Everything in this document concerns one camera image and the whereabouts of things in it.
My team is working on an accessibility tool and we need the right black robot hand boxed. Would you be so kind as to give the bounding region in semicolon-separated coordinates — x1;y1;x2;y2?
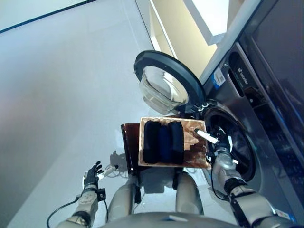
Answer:
194;127;232;152

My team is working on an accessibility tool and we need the light grey cabinet side panel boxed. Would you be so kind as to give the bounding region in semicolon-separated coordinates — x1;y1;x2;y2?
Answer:
199;0;280;84

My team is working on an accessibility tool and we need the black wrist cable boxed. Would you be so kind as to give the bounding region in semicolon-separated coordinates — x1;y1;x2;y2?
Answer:
46;196;109;228
210;163;230;201

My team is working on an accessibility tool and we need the blue energy label sticker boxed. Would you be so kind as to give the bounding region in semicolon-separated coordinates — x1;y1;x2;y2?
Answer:
213;71;226;86

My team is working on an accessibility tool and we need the dark grey washing machine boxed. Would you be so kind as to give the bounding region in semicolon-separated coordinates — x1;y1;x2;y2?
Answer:
185;41;304;224

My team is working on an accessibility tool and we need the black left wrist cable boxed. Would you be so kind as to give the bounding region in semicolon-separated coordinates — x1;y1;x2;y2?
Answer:
46;196;109;228

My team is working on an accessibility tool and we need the rectangular wicker laundry basket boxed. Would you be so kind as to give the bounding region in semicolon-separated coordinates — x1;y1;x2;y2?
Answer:
138;116;212;170

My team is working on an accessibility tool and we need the round glass washer door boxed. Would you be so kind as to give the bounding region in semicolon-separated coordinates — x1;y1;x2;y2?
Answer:
133;49;207;114

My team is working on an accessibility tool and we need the glossy brown stool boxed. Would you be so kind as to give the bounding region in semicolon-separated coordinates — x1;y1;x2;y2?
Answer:
121;114;190;176

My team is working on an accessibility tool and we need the blue garment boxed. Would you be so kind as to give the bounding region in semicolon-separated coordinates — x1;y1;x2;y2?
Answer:
158;125;173;162

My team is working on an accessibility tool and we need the white floor cable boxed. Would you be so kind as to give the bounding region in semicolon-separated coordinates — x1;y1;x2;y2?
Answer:
104;163;129;179

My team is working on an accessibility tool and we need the dark stacked dryer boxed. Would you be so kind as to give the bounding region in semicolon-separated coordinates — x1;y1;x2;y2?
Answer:
238;0;304;133

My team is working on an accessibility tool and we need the grey robot torso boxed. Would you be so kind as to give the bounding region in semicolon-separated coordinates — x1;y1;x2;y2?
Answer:
99;212;240;228

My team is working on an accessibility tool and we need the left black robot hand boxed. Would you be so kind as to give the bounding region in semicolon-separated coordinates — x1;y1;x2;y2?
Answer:
83;161;119;189

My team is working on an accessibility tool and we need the white counter cabinet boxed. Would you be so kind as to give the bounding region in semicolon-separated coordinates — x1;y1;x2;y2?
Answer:
135;0;238;79

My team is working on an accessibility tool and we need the right silver robot leg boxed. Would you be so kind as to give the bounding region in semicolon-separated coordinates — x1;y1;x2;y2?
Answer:
173;170;205;216

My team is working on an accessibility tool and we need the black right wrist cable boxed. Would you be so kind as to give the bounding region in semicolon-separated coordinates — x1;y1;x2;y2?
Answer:
210;163;230;201

